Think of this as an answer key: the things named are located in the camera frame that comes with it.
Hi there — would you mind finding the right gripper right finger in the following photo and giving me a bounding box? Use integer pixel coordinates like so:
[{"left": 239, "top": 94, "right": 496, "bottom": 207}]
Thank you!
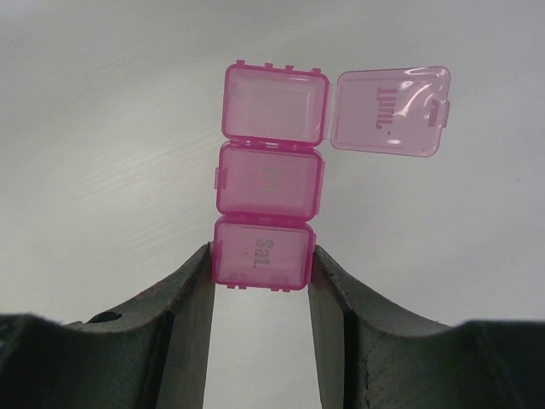
[{"left": 308, "top": 248, "right": 544, "bottom": 408}]

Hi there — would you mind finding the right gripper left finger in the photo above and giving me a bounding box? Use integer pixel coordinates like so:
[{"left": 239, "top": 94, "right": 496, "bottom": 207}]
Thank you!
[{"left": 1, "top": 245, "right": 215, "bottom": 408}]

